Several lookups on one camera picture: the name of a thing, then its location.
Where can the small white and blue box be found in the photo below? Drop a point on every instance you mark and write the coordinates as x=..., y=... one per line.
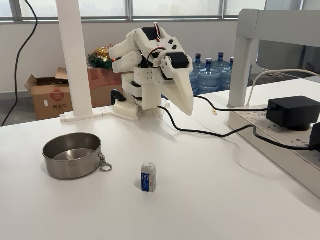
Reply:
x=147, y=180

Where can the red cardboard box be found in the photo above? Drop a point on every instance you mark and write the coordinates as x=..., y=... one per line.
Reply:
x=100, y=85

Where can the open brown cardboard box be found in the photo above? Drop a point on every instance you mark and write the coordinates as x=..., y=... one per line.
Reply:
x=50, y=100

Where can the blue water jug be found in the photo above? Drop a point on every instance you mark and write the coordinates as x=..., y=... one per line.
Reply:
x=198, y=66
x=194, y=83
x=227, y=77
x=209, y=80
x=221, y=62

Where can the yellow paper clip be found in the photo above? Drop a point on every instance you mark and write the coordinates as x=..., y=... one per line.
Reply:
x=214, y=112

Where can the grey desk shelf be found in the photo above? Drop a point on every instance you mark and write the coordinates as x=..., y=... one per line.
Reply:
x=242, y=62

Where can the black table clamp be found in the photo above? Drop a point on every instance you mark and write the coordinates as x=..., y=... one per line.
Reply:
x=115, y=95

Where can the christmas wreath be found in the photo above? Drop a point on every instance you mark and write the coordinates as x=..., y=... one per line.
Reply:
x=100, y=58

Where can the black power adapter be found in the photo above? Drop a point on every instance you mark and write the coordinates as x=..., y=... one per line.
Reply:
x=290, y=112

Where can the white power strip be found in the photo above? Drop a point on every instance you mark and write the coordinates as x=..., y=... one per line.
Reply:
x=287, y=157

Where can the black plug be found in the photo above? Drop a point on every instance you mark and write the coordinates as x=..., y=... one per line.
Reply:
x=315, y=137

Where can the white camera post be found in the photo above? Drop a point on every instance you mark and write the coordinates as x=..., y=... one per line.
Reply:
x=72, y=62

